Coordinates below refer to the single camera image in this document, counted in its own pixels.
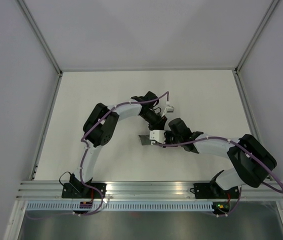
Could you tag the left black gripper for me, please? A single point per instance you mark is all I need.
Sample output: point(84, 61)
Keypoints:
point(159, 124)

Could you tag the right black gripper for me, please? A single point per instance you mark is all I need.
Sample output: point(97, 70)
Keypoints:
point(166, 134)

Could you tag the grey cloth napkin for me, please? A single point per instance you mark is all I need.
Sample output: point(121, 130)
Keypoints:
point(145, 140)

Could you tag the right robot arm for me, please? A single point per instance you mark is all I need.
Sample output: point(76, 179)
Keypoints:
point(251, 161)

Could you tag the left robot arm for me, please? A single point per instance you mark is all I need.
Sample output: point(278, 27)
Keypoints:
point(101, 124)

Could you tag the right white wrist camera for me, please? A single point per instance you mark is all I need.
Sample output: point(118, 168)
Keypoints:
point(157, 137)

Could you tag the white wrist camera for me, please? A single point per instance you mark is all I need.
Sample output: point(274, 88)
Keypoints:
point(168, 108)
point(157, 137)

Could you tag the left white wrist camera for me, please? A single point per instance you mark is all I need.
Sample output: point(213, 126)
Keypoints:
point(168, 108)

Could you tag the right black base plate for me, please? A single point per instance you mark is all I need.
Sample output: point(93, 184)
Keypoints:
point(210, 191)

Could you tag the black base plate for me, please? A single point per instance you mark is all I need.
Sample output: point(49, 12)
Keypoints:
point(83, 192)
point(210, 191)

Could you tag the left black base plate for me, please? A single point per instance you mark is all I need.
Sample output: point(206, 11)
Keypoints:
point(83, 192)

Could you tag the aluminium front rail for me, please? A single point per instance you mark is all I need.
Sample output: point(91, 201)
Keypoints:
point(143, 191)

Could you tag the white slotted cable duct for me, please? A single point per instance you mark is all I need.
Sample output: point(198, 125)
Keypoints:
point(139, 206)

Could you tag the right aluminium frame post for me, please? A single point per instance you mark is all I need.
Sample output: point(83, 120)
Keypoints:
point(257, 34)

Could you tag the aluminium frame post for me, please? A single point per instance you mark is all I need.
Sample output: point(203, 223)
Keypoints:
point(39, 35)
point(257, 34)

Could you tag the left aluminium frame post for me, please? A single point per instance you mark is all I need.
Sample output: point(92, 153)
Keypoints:
point(39, 35)

